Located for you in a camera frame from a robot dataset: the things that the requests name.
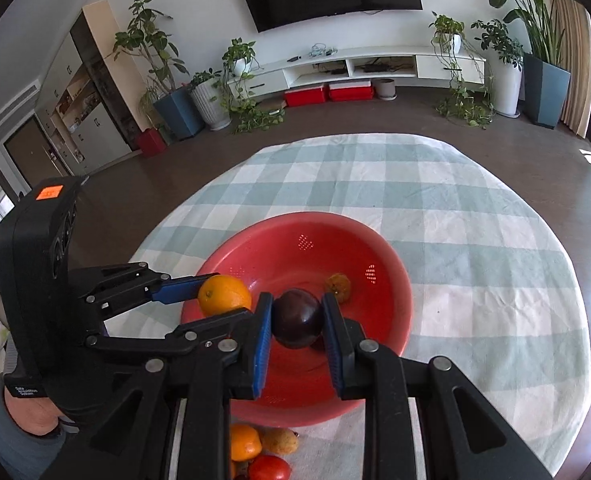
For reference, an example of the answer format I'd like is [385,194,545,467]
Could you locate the small bruised yellow fruit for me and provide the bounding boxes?
[324,273,352,304]

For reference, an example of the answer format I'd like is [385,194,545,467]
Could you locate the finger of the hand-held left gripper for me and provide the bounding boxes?
[70,262,221,322]
[82,307,256,362]

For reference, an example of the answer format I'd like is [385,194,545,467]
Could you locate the white television cabinet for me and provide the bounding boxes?
[226,46,487,102]

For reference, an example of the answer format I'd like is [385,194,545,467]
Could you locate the plant in white ribbed pot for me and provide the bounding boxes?
[188,70,232,131]

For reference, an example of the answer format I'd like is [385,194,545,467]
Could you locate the dark purple plum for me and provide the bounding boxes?
[271,288,325,350]

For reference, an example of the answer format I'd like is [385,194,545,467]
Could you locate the bushy plant in tall white pot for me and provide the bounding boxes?
[470,19,525,118]

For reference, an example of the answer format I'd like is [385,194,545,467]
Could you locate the green checked tablecloth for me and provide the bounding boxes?
[128,132,591,480]

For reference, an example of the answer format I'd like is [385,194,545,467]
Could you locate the tall tree in blue pot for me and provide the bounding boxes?
[112,0,206,142]

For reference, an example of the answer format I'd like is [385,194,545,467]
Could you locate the orange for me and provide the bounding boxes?
[230,423,263,462]
[198,274,252,318]

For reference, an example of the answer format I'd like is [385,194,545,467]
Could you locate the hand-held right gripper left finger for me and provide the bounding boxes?
[65,292,275,480]

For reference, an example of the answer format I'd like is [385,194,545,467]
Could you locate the person's left forearm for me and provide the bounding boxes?
[0,375,81,480]

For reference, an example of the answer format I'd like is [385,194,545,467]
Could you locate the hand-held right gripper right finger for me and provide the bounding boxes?
[322,292,556,480]

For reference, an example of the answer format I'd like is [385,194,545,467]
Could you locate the yellow mango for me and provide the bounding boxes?
[260,427,299,457]

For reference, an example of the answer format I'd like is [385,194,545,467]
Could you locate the red storage box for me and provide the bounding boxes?
[329,81,375,102]
[284,87,325,108]

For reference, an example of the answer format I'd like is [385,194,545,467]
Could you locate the wall air vent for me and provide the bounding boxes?
[0,82,38,126]

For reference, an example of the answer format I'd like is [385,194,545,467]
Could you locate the beige curtain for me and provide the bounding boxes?
[540,0,591,141]

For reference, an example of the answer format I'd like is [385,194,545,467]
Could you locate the red colander bowl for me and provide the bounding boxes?
[180,211,413,426]

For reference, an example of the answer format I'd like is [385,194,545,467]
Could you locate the white and brown wall cabinet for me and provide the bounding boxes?
[35,0,148,176]

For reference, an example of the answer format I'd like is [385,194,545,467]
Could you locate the brown door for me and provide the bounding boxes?
[2,115,71,178]

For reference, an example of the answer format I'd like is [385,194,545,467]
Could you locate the red canister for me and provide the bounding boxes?
[136,128,168,157]

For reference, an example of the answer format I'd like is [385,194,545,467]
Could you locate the trailing pothos in white pot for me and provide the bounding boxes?
[220,37,286,134]
[428,11,496,128]

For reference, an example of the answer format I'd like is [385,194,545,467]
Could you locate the red tomato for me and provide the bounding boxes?
[248,454,292,480]

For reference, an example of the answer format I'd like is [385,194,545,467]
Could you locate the large-leaf plant in blue pot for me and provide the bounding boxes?
[473,0,573,128]

